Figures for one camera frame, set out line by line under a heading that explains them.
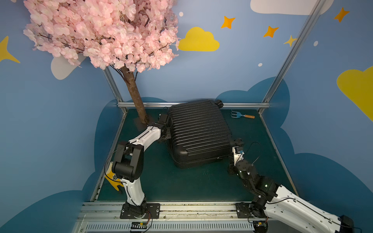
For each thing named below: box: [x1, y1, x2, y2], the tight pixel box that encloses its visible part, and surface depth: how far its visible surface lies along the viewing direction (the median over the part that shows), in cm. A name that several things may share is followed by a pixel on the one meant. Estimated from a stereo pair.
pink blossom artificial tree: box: [23, 0, 180, 132], surface depth 53 cm
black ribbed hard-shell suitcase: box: [167, 99, 232, 169], surface depth 84 cm
